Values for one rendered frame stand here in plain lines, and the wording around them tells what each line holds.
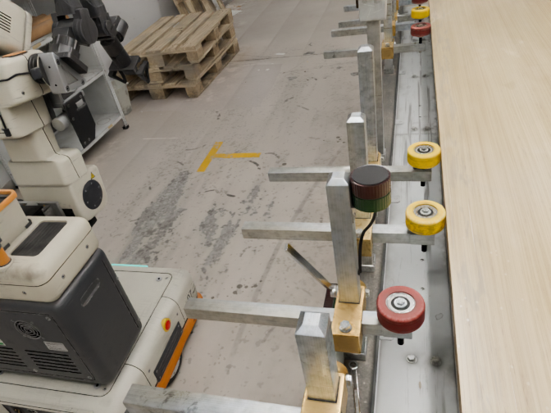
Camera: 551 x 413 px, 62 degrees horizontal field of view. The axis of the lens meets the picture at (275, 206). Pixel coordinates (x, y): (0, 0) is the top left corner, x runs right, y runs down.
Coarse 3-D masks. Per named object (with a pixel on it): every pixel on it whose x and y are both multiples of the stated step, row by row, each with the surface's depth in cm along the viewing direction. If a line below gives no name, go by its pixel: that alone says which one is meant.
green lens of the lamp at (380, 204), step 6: (390, 192) 68; (354, 198) 68; (360, 198) 68; (384, 198) 67; (390, 198) 68; (354, 204) 69; (360, 204) 68; (366, 204) 67; (372, 204) 67; (378, 204) 67; (384, 204) 67; (360, 210) 69; (366, 210) 68; (372, 210) 68; (378, 210) 68
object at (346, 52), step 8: (344, 48) 204; (352, 48) 202; (400, 48) 195; (408, 48) 195; (416, 48) 194; (424, 48) 193; (328, 56) 205; (336, 56) 204; (344, 56) 203; (352, 56) 202
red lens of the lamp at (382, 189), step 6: (390, 174) 67; (390, 180) 67; (354, 186) 67; (360, 186) 66; (366, 186) 65; (372, 186) 65; (378, 186) 65; (384, 186) 66; (390, 186) 67; (354, 192) 67; (360, 192) 66; (366, 192) 66; (372, 192) 66; (378, 192) 66; (384, 192) 66; (366, 198) 67; (372, 198) 66
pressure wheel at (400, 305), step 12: (396, 288) 79; (408, 288) 79; (384, 300) 78; (396, 300) 77; (408, 300) 77; (420, 300) 76; (384, 312) 76; (396, 312) 75; (408, 312) 75; (420, 312) 74; (384, 324) 77; (396, 324) 75; (408, 324) 74; (420, 324) 76
